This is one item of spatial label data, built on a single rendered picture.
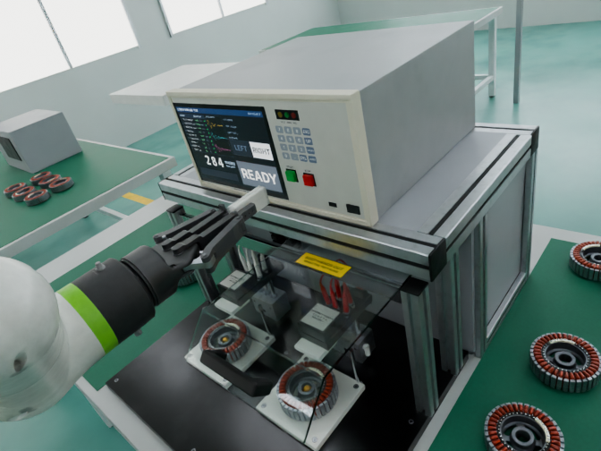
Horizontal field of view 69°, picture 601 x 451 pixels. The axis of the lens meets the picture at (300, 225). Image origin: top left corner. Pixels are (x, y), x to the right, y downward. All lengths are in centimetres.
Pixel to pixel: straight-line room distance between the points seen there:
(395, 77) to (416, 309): 33
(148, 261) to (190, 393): 49
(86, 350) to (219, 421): 45
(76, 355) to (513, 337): 79
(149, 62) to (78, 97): 99
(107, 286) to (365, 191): 36
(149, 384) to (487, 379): 70
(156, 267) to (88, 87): 510
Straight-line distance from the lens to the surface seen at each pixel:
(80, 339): 53
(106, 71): 571
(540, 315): 106
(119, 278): 55
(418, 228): 66
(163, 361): 111
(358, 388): 88
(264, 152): 75
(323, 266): 70
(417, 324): 68
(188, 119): 89
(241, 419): 92
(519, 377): 94
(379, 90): 65
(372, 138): 64
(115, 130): 574
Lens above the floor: 148
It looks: 31 degrees down
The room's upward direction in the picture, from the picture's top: 15 degrees counter-clockwise
